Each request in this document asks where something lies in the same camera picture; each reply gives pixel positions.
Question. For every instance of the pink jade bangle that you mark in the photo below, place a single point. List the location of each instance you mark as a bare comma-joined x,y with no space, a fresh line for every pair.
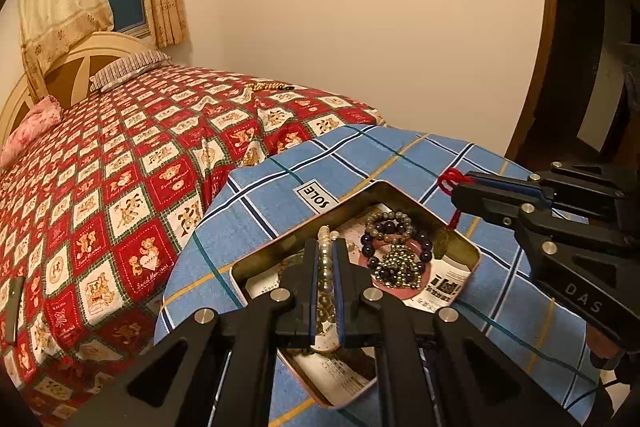
398,266

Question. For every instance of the pink metal tin box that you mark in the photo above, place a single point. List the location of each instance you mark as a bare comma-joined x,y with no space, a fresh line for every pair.
384,228

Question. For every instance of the person's right hand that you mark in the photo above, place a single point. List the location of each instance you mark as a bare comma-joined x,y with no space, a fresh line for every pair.
604,354

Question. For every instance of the blue plaid cloth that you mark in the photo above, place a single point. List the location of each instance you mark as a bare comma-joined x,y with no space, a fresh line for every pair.
260,203

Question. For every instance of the wooden door frame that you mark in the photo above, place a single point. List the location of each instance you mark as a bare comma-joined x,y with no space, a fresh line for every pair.
527,117

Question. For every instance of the red cord pendant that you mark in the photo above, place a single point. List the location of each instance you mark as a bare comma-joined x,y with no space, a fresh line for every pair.
447,182

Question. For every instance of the striped pillow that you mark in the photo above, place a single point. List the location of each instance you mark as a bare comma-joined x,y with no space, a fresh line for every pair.
127,67

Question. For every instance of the brown wooden bead mala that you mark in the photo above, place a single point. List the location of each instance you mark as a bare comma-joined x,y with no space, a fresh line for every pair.
290,261

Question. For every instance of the red patchwork bedspread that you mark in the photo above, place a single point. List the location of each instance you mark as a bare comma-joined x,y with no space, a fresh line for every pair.
96,212

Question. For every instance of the printed paper card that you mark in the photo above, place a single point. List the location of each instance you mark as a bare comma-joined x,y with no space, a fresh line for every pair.
333,375

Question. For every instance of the pink floral pillow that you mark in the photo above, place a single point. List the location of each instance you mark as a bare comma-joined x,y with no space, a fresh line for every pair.
42,117

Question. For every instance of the dark remote control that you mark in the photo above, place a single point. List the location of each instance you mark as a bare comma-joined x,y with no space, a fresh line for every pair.
16,285

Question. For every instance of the small items on bed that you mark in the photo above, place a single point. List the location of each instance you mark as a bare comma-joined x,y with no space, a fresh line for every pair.
270,86

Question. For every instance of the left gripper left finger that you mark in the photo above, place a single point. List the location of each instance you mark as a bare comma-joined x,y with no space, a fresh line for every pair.
213,369

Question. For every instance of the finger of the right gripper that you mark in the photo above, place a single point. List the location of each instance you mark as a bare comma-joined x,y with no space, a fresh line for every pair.
502,214
484,186

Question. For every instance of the cream wooden headboard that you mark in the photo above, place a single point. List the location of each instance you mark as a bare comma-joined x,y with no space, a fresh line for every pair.
68,78

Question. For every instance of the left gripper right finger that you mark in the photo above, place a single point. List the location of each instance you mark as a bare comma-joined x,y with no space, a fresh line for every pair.
435,369

